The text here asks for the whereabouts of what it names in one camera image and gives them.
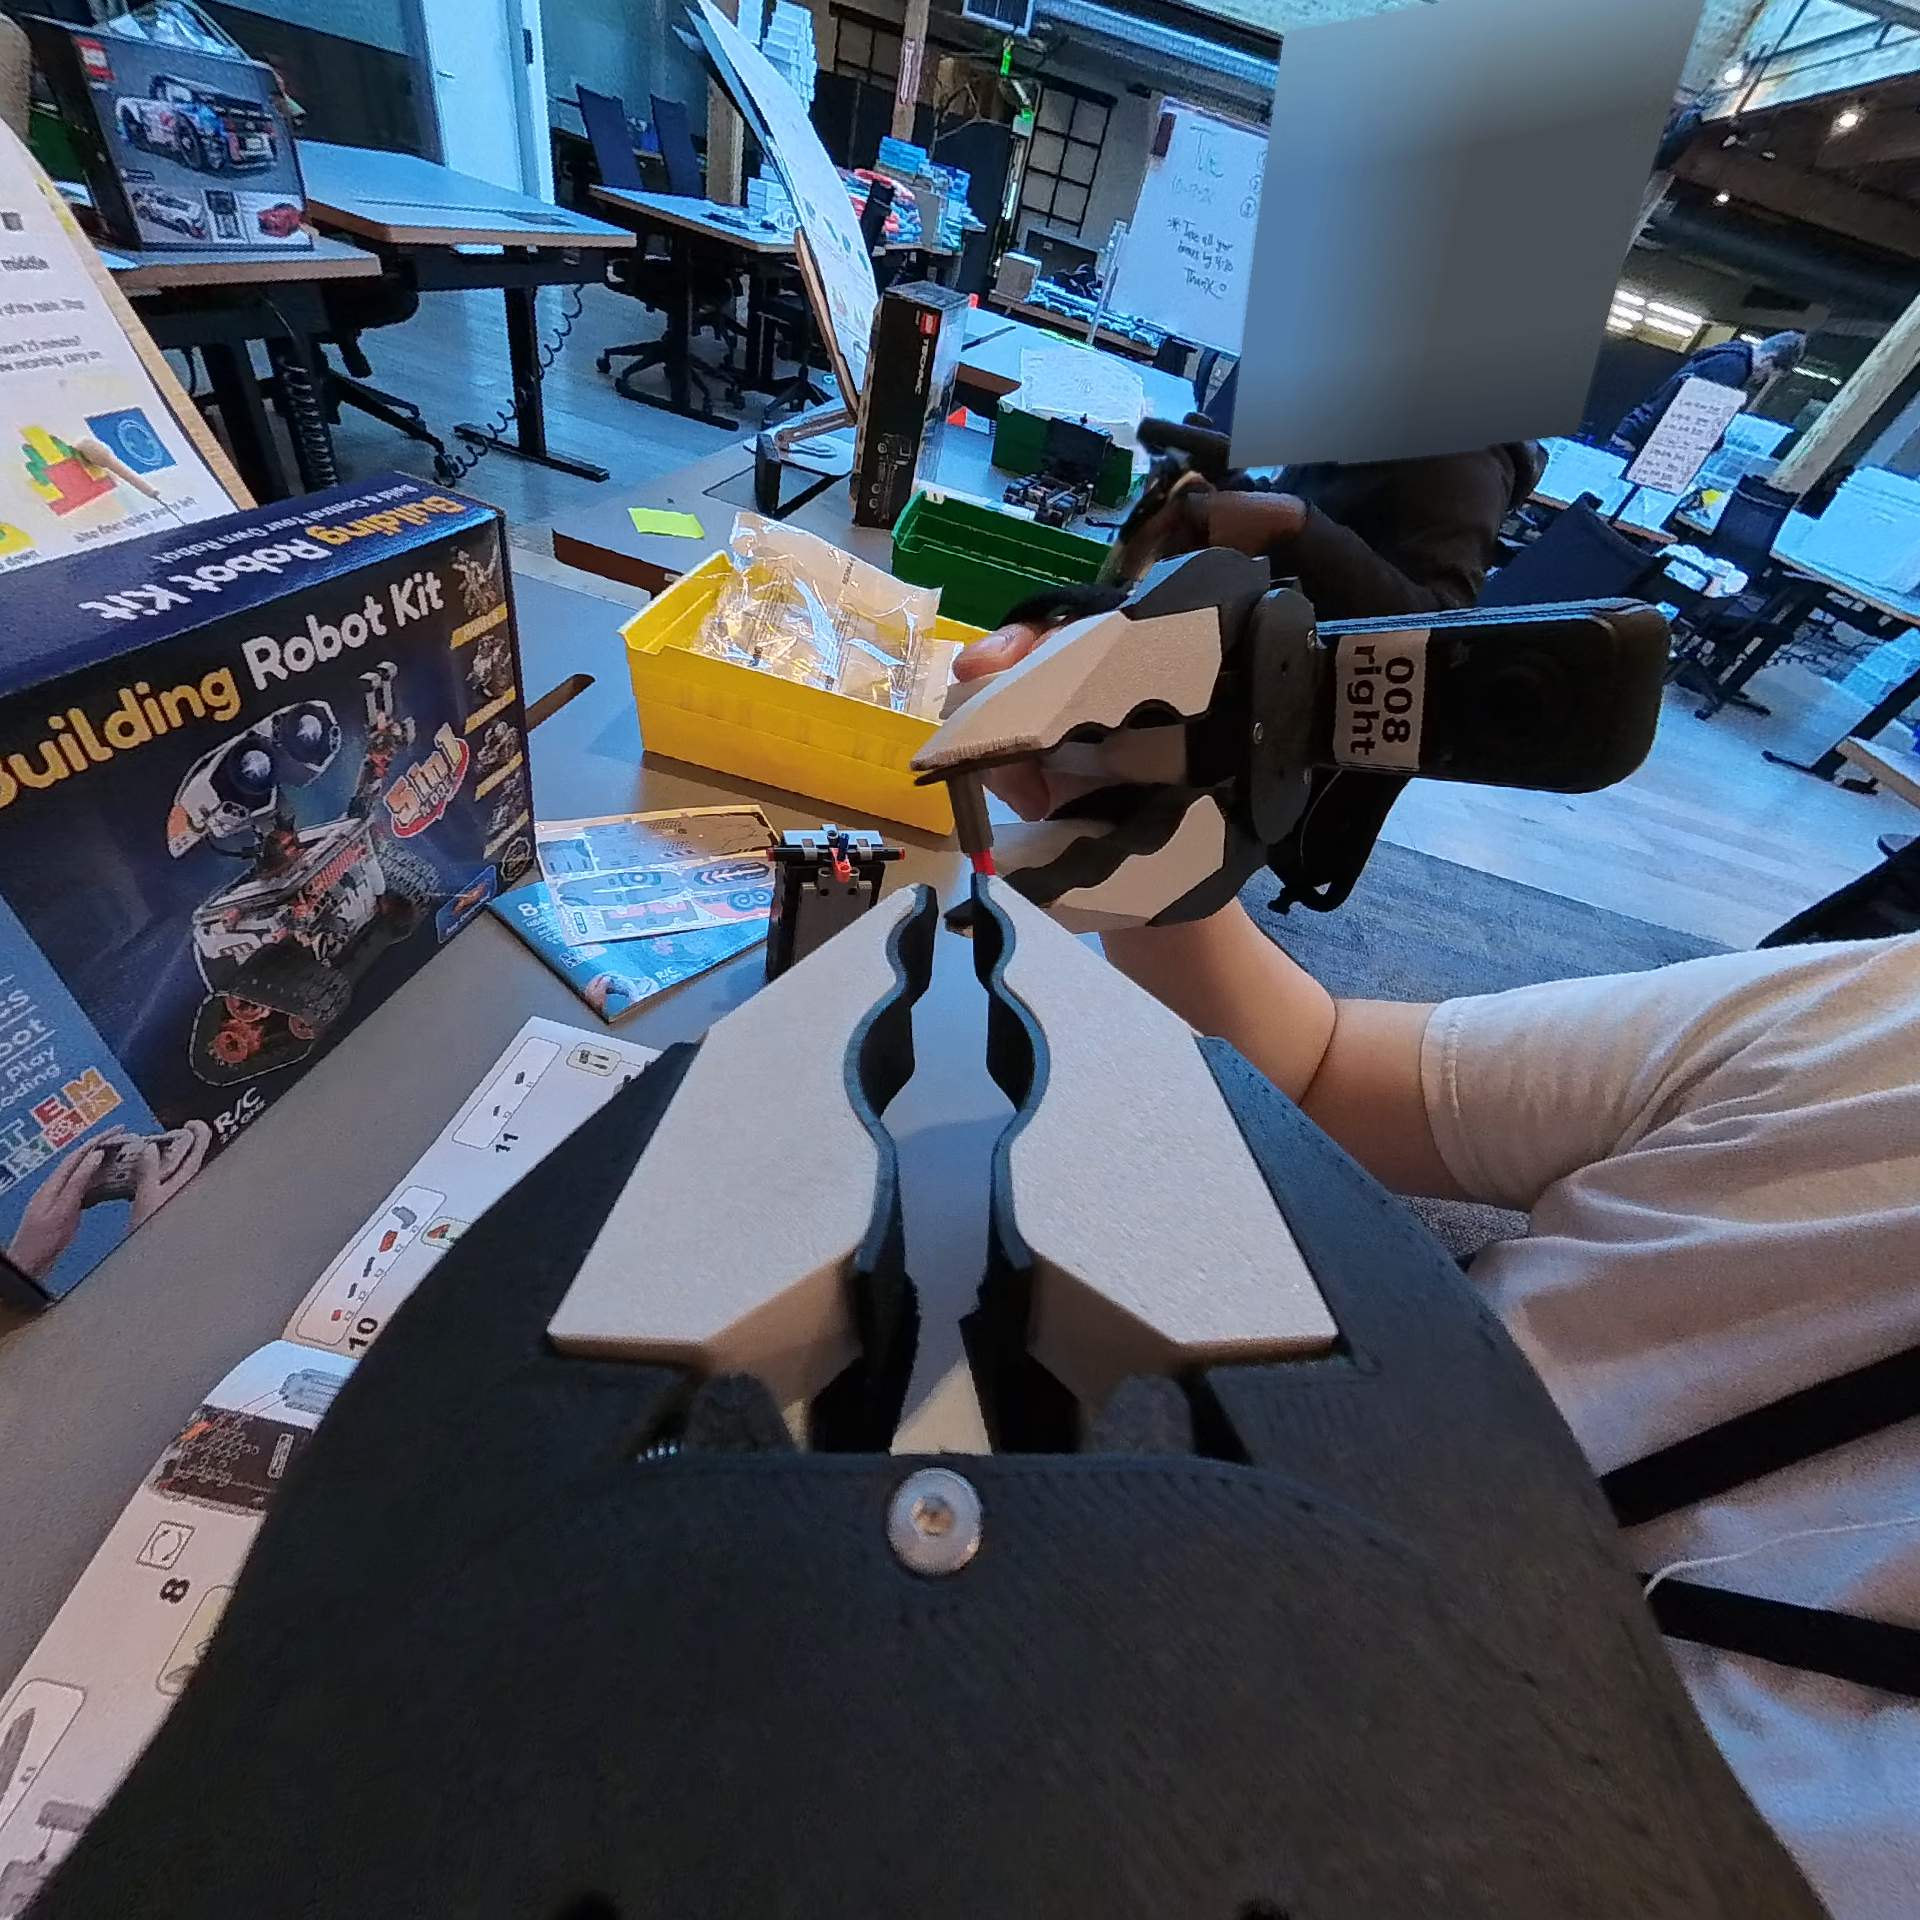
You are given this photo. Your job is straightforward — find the open instruction booklet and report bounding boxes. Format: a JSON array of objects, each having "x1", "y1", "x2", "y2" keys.
[{"x1": 0, "y1": 1018, "x2": 706, "y2": 1920}]

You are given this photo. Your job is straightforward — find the blue robot kit box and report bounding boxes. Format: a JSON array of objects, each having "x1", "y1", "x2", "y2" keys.
[{"x1": 0, "y1": 478, "x2": 538, "y2": 1307}]

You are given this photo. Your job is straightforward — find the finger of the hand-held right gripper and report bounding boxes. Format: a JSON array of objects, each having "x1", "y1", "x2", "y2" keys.
[
  {"x1": 990, "y1": 790, "x2": 1255, "y2": 935},
  {"x1": 912, "y1": 548, "x2": 1277, "y2": 788}
]

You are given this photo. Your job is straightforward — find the whiteboard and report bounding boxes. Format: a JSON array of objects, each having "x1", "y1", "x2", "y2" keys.
[{"x1": 1113, "y1": 94, "x2": 1279, "y2": 359}]

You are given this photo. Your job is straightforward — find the black brick set box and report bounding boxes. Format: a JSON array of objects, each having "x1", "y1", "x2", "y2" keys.
[{"x1": 848, "y1": 278, "x2": 970, "y2": 530}]

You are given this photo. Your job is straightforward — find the person's white shirt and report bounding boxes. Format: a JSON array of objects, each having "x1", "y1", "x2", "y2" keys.
[{"x1": 1422, "y1": 930, "x2": 1920, "y2": 1920}]

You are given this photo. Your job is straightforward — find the black brick assembly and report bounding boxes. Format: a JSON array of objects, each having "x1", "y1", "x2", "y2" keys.
[{"x1": 766, "y1": 826, "x2": 912, "y2": 981}]

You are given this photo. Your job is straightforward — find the leaning display board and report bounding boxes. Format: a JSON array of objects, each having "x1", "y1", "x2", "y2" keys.
[{"x1": 687, "y1": 0, "x2": 888, "y2": 413}]

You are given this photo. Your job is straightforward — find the person's right forearm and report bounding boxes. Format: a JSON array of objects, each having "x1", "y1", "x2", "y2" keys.
[{"x1": 1095, "y1": 895, "x2": 1517, "y2": 1202}]

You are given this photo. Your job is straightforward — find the clear plastic parts bag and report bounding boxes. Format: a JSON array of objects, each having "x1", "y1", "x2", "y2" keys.
[
  {"x1": 701, "y1": 592, "x2": 969, "y2": 725},
  {"x1": 726, "y1": 509, "x2": 951, "y2": 670}
]

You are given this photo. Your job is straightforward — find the grey desk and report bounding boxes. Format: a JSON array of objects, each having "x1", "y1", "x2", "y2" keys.
[{"x1": 0, "y1": 562, "x2": 991, "y2": 1653}]

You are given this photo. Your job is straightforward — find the person's right hand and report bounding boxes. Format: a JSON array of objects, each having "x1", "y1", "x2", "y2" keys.
[{"x1": 958, "y1": 618, "x2": 1149, "y2": 875}]

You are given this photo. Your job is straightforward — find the yellow plastic bin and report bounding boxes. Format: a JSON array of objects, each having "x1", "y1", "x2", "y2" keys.
[{"x1": 618, "y1": 547, "x2": 993, "y2": 837}]

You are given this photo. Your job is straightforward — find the blue sticker sheet booklet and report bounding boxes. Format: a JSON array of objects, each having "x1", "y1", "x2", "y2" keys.
[{"x1": 492, "y1": 807, "x2": 782, "y2": 1023}]

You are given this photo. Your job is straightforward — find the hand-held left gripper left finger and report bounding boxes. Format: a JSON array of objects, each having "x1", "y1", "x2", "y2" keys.
[{"x1": 545, "y1": 884, "x2": 920, "y2": 1453}]

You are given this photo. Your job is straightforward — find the wooden top office desk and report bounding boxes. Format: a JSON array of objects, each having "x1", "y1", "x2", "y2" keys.
[
  {"x1": 88, "y1": 223, "x2": 389, "y2": 504},
  {"x1": 293, "y1": 140, "x2": 641, "y2": 484}
]

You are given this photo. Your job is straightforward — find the race car brick set box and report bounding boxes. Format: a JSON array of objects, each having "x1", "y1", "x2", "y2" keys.
[{"x1": 17, "y1": 18, "x2": 319, "y2": 253}]

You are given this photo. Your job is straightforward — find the wooden board with instruction sheet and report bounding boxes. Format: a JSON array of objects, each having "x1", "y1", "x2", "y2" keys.
[{"x1": 0, "y1": 111, "x2": 253, "y2": 578}]

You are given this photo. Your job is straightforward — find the black chest strap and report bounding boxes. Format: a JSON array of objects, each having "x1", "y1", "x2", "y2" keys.
[
  {"x1": 1640, "y1": 1574, "x2": 1920, "y2": 1701},
  {"x1": 1597, "y1": 1340, "x2": 1920, "y2": 1524}
]

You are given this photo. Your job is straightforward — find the green plastic bin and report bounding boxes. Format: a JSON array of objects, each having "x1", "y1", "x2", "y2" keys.
[
  {"x1": 986, "y1": 398, "x2": 1145, "y2": 512},
  {"x1": 888, "y1": 487, "x2": 1161, "y2": 636}
]

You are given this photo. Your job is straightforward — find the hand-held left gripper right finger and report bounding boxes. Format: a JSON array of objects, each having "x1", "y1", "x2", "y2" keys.
[{"x1": 967, "y1": 878, "x2": 1341, "y2": 1453}]

